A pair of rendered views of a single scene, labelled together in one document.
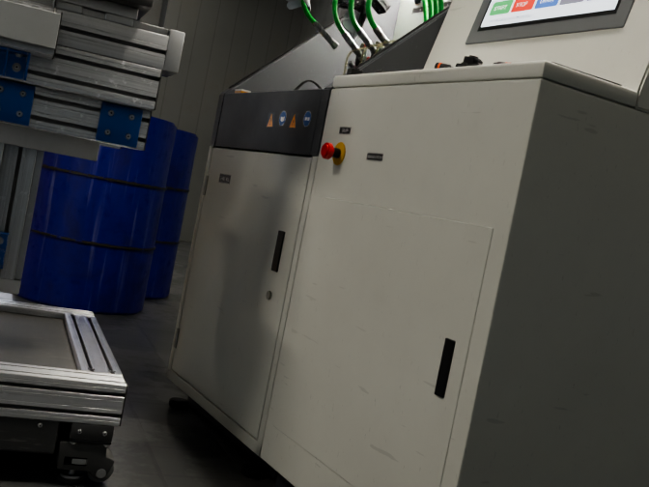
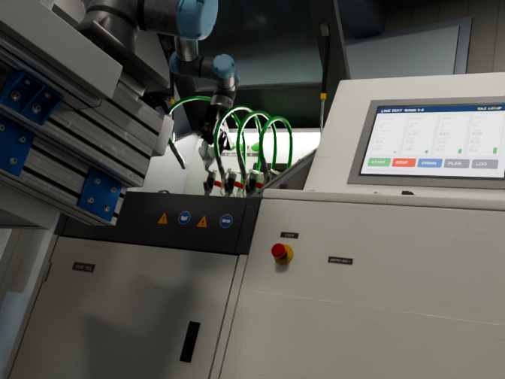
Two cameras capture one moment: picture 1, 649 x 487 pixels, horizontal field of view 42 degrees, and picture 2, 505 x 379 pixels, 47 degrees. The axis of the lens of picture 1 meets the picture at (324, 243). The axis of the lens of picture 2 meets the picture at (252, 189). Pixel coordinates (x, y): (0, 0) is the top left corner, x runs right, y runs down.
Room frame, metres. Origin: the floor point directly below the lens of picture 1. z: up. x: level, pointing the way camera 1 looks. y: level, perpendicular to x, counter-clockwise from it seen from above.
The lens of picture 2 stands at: (0.72, 0.83, 0.44)
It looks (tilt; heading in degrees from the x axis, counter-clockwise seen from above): 19 degrees up; 329
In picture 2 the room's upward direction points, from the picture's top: 14 degrees clockwise
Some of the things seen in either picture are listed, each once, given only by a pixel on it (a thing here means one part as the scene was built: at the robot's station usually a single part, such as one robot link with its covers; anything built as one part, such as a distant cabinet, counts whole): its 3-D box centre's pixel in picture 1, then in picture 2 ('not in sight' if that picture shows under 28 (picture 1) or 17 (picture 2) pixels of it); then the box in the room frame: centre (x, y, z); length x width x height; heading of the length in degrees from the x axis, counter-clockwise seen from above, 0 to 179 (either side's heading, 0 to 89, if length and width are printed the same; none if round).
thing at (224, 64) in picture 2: not in sight; (219, 70); (2.32, 0.12, 1.44); 0.11 x 0.11 x 0.08; 53
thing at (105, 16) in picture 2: not in sight; (105, 41); (1.88, 0.59, 1.09); 0.15 x 0.15 x 0.10
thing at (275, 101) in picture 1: (268, 122); (152, 219); (2.30, 0.21, 0.87); 0.62 x 0.04 x 0.16; 29
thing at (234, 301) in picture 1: (234, 276); (104, 366); (2.30, 0.22, 0.44); 0.65 x 0.02 x 0.68; 29
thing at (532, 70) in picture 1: (463, 89); (401, 215); (1.74, -0.21, 0.96); 0.70 x 0.22 x 0.03; 29
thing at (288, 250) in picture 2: (331, 152); (280, 252); (1.89, 0.02, 0.80); 0.05 x 0.04 x 0.05; 29
